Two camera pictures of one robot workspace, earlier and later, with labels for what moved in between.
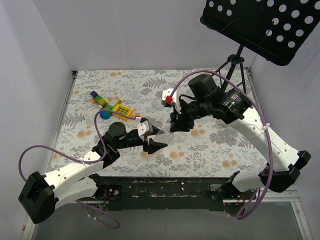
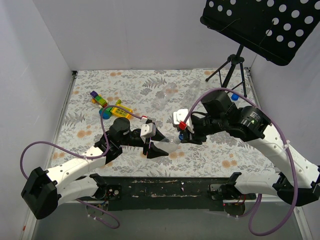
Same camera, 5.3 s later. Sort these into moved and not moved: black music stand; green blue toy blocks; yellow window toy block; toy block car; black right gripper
Moved: black right gripper
Not moved: black music stand; toy block car; green blue toy blocks; yellow window toy block
